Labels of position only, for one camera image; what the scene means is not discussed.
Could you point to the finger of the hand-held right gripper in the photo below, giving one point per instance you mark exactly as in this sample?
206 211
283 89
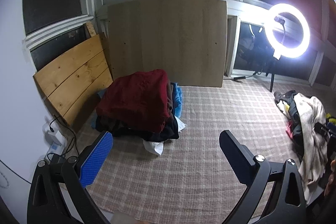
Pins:
321 130

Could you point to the pine plank board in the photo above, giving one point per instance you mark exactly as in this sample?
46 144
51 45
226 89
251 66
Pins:
73 74

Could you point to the narrow wooden plank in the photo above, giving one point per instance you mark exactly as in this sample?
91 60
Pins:
90 28

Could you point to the folded light blue garment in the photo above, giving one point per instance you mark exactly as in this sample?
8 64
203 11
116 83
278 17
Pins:
179 100

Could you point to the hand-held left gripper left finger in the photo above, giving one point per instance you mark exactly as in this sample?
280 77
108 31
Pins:
95 158

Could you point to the folded brown garment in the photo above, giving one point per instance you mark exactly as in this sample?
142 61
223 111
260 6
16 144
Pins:
172 98

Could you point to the folded dark navy garment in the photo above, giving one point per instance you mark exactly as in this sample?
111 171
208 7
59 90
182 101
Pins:
147 132

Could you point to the white power strip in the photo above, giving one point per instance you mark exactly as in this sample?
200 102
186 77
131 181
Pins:
55 140

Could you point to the black tripod stand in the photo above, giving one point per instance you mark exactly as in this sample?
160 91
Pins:
272 82

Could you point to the pile of folded clothes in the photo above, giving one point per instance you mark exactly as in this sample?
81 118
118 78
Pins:
136 100

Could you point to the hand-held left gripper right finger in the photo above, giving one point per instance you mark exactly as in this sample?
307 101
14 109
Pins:
236 153

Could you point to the dark crumpled garment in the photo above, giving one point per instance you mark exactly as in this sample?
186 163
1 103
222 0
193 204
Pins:
292 108

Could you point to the black power adapter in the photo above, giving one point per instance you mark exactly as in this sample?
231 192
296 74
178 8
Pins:
237 78

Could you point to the folded white garment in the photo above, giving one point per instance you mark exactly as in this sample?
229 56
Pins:
155 147

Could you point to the pink red garment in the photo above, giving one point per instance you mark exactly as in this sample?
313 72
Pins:
288 130

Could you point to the large light wooden board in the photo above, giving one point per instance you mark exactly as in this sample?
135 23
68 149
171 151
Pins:
168 40

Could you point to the cream white garment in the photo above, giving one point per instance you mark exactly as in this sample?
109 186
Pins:
311 140

